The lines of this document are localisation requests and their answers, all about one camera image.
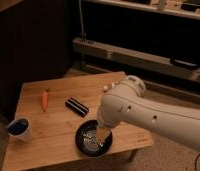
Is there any black round bowl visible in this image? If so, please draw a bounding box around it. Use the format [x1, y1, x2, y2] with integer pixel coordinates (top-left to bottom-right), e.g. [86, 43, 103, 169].
[75, 120, 113, 157]

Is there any low wooden table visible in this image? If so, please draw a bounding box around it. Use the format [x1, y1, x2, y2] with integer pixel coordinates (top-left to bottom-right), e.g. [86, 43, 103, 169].
[1, 70, 154, 171]

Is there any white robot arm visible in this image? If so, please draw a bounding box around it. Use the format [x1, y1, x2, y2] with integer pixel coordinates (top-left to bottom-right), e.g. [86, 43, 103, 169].
[97, 75, 200, 151]

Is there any orange toy carrot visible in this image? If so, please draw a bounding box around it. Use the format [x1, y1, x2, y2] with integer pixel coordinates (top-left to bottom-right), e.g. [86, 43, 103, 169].
[41, 89, 50, 112]

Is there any grey vertical metal pole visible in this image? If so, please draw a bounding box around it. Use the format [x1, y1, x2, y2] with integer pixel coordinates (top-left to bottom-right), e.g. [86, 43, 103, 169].
[78, 0, 86, 41]

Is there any long wooden shelf plank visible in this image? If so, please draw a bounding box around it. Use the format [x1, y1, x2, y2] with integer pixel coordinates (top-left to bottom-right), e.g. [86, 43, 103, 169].
[73, 38, 200, 83]

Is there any black rectangular block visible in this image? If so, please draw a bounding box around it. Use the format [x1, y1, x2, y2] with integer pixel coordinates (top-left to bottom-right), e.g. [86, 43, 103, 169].
[65, 98, 89, 117]

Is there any white cup blue inside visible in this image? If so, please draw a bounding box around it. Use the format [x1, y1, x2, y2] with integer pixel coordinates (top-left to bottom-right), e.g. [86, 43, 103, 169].
[6, 117, 31, 142]

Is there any black floor cable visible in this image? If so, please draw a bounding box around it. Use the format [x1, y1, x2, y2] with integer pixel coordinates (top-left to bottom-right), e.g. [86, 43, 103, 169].
[194, 152, 200, 171]

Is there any black handle on shelf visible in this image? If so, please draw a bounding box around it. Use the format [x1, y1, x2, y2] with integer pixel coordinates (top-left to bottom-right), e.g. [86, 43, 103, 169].
[169, 58, 200, 70]

